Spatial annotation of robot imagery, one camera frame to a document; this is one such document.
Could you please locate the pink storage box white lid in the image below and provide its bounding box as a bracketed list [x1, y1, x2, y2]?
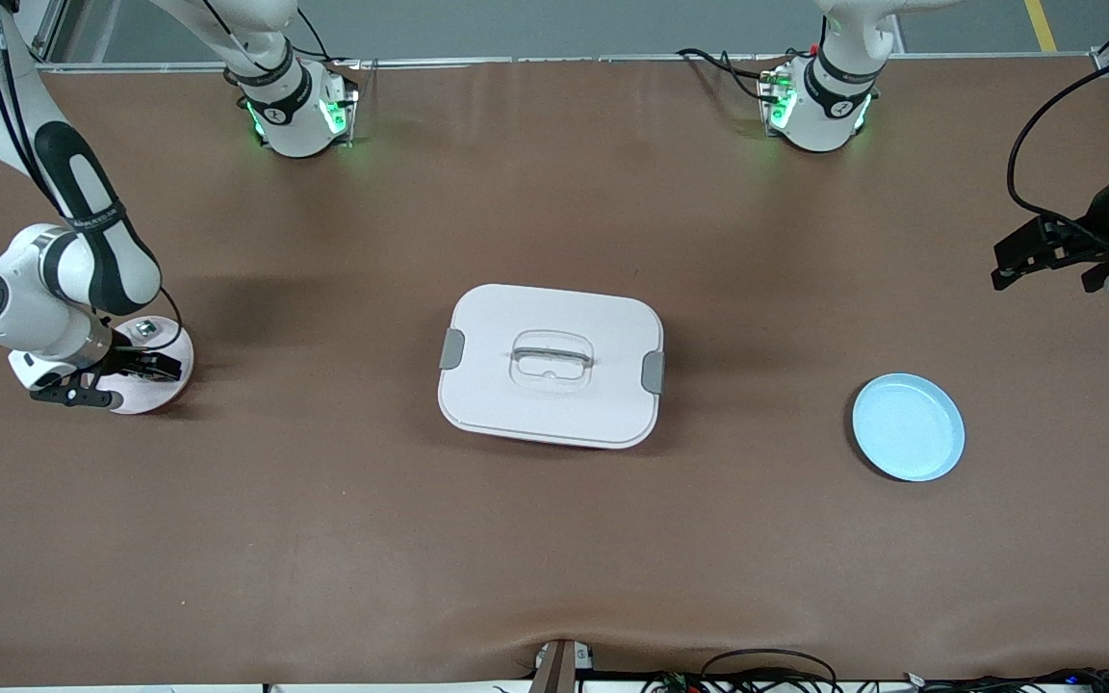
[437, 283, 666, 450]

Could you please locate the pink round plate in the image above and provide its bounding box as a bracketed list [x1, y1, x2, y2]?
[88, 316, 196, 416]

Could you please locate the light blue round plate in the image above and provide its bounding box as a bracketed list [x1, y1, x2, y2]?
[851, 372, 967, 482]

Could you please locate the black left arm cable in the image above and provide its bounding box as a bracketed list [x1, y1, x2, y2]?
[1007, 37, 1109, 253]

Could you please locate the black cable at arm base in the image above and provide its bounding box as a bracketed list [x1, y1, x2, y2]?
[678, 46, 787, 102]

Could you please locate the silver table edge rail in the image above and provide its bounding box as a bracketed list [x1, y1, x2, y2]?
[35, 55, 1104, 71]

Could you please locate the tangled cable bundle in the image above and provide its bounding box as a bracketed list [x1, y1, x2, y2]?
[641, 650, 1109, 693]

